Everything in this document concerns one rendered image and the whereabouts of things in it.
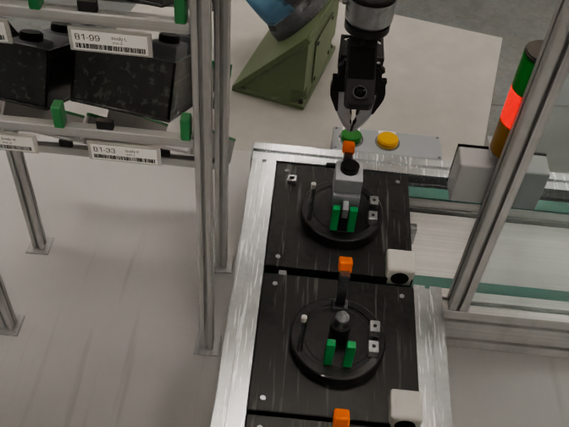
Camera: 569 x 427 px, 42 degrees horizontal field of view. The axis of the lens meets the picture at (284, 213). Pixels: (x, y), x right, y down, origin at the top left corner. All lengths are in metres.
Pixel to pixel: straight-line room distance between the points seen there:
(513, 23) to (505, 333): 2.64
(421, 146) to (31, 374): 0.80
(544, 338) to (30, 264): 0.88
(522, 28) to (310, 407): 2.89
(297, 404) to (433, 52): 1.07
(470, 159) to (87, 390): 0.67
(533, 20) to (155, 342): 2.92
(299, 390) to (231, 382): 0.10
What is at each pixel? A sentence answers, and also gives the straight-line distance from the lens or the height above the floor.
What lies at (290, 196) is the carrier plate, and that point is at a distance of 1.31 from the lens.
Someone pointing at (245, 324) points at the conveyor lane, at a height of 0.96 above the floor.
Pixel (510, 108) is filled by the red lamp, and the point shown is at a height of 1.34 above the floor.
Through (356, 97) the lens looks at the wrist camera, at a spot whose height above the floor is 1.20.
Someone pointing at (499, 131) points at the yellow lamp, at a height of 1.30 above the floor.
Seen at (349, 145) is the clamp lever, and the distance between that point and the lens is 1.26.
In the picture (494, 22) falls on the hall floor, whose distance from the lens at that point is 3.74.
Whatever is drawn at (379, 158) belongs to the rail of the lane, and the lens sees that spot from 1.42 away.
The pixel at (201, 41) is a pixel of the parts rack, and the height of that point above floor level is 1.45.
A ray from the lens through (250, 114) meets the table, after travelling 1.63.
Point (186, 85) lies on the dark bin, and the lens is 0.97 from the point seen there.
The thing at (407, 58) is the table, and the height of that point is 0.86.
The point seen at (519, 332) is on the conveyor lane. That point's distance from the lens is 1.28.
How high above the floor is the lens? 1.91
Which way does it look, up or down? 47 degrees down
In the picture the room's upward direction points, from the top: 5 degrees clockwise
